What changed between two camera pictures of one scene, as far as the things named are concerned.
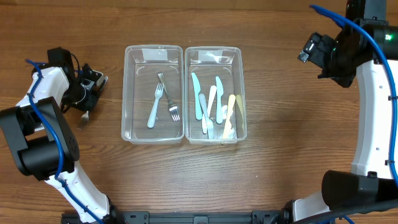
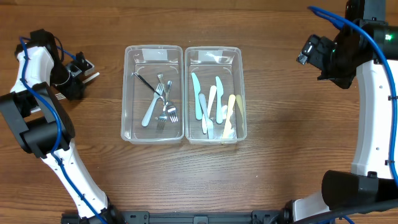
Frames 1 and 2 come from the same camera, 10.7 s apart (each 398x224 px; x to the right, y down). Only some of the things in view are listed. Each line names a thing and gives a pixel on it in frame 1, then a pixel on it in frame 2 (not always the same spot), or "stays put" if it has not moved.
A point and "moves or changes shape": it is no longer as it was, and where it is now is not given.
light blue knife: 219,91 stays put
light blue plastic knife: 196,90 stays put
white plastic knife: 213,91 stays put
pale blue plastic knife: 209,124 stays put
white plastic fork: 158,93 moves or changes shape
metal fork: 84,121 -> 160,126
